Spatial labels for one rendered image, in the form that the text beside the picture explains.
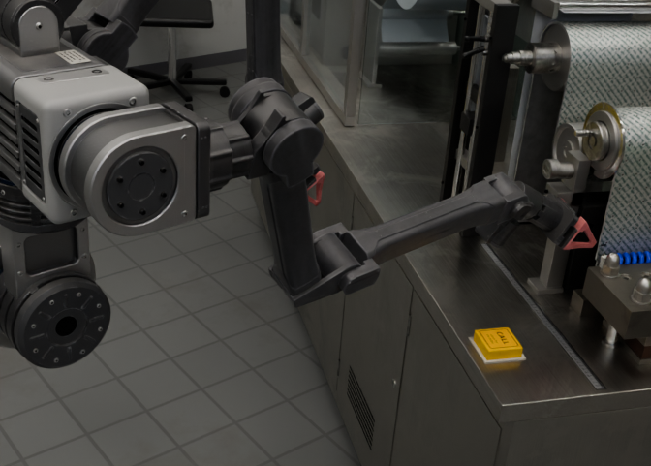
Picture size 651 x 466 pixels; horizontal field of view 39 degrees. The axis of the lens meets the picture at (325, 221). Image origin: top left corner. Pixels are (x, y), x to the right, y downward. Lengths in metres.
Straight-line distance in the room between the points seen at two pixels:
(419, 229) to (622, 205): 0.50
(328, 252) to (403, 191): 0.92
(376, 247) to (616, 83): 0.78
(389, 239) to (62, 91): 0.63
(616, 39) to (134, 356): 1.95
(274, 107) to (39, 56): 0.30
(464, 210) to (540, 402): 0.36
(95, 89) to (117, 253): 2.78
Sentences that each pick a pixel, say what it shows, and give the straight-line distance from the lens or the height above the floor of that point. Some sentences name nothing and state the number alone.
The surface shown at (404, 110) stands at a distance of 2.77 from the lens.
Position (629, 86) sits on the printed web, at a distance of 2.07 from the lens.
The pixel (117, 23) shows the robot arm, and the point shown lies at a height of 1.48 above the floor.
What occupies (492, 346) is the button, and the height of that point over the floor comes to 0.92.
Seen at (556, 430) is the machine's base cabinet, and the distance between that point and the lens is 1.75.
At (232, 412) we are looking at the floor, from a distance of 3.00.
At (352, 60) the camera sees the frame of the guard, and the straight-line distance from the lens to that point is 2.65.
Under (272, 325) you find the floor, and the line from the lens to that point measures 3.40.
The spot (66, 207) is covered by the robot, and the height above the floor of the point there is 1.40.
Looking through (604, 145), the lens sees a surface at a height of 1.26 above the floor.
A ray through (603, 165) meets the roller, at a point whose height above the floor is 1.21.
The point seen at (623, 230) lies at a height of 1.09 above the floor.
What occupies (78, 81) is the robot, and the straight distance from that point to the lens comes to 1.12.
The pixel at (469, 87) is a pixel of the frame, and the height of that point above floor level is 1.23.
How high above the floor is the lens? 1.89
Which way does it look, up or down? 27 degrees down
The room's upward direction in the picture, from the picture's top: 4 degrees clockwise
